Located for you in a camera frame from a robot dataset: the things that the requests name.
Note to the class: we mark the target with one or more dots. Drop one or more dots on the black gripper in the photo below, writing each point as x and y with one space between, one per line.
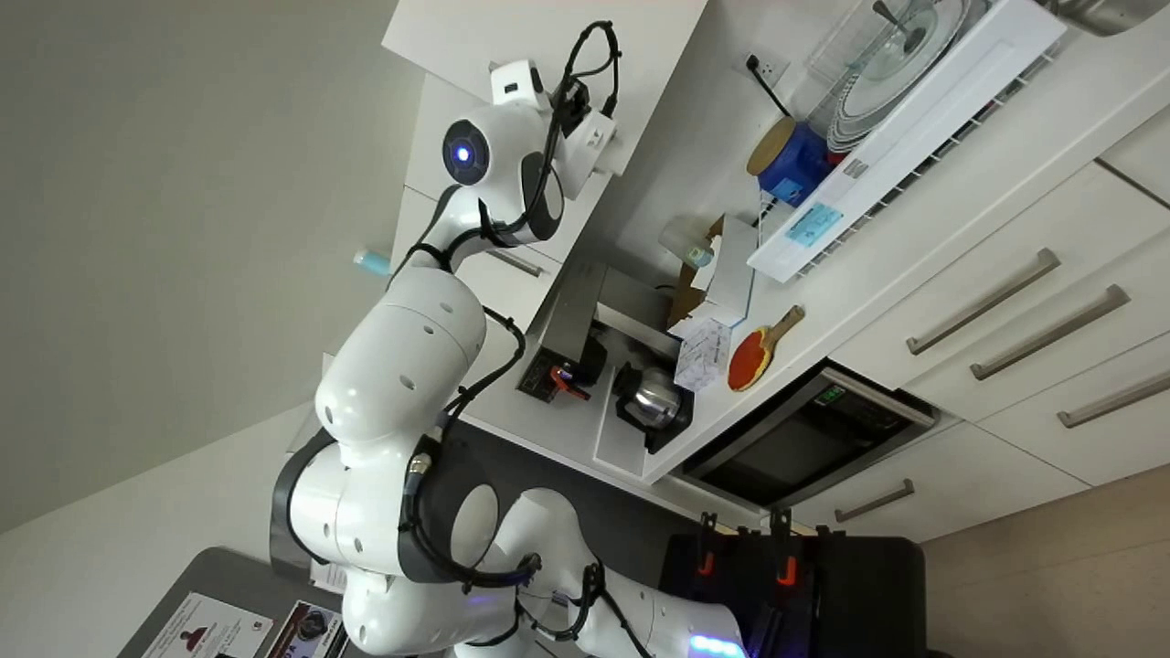
572 96

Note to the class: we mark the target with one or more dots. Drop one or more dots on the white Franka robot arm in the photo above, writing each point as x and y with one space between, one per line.
404 353

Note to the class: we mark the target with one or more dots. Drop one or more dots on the white dish rack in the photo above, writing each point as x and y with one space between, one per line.
900 134

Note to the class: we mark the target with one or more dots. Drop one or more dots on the grey robot stand top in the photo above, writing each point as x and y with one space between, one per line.
222 572

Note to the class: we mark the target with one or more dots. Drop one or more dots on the small white box with marks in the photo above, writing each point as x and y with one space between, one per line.
516 80

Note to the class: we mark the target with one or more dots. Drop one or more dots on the steel black coffee machine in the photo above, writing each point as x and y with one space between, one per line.
610 315

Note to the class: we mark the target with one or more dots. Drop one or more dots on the blue jar with cork lid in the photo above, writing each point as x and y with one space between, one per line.
799 167

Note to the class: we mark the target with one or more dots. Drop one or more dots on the small teal object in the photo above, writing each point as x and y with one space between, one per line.
372 259

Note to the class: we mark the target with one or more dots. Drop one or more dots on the printed paper sheet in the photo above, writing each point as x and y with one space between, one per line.
699 353

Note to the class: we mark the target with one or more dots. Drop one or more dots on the red table tennis paddle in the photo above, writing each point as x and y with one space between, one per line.
750 357

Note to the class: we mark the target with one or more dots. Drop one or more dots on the stacked white plates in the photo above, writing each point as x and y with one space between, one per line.
908 57

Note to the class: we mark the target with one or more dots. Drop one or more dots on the built-in black oven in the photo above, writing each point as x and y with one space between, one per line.
805 441

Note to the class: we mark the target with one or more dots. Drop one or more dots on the black orange clamp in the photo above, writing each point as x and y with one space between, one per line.
786 553
706 553

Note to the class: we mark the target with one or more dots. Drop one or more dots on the steel sink basin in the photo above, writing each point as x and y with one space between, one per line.
1102 11

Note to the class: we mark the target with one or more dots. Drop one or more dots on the black equipment cart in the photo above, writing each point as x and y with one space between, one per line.
853 598

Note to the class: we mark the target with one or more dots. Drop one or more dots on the white lower cabinet unit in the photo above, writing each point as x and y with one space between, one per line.
1037 462

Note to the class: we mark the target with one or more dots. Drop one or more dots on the dark printed sticker sheet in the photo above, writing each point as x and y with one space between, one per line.
305 629

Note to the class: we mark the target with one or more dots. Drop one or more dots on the white warning sticker sheet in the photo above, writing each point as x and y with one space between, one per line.
207 629

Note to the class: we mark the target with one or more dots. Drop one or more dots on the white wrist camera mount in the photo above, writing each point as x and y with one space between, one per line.
594 145

